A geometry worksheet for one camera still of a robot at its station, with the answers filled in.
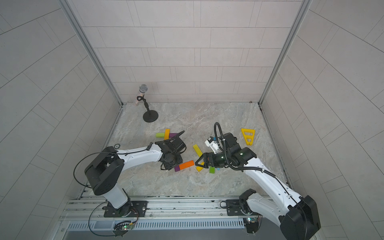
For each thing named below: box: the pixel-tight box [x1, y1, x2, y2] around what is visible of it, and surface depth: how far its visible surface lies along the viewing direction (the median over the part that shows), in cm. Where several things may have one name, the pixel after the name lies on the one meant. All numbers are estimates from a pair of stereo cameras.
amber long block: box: [164, 128, 171, 140], surface depth 98 cm
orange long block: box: [179, 160, 195, 170], surface depth 87 cm
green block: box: [209, 166, 216, 174], surface depth 85 cm
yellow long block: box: [193, 144, 203, 157], surface depth 93 cm
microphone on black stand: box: [134, 84, 159, 123], surface depth 107 cm
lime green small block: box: [155, 132, 165, 138], surface depth 99 cm
